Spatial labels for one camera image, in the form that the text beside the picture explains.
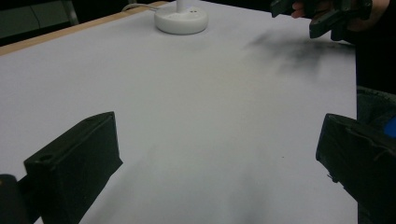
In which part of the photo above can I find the dark grey bin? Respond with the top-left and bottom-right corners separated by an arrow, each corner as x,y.
356,85 -> 396,126

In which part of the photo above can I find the white round lamp base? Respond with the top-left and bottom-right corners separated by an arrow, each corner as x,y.
153,0 -> 210,35

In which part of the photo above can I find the blue object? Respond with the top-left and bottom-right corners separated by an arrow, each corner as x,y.
383,115 -> 396,140

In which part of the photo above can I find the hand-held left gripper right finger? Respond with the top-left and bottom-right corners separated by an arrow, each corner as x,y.
315,113 -> 396,224

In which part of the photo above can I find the grey cabinet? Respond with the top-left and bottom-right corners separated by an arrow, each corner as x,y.
0,0 -> 73,40

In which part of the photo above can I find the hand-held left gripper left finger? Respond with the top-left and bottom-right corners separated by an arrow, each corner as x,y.
23,111 -> 123,224

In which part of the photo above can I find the white cable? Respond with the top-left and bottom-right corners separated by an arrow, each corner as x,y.
120,2 -> 161,13

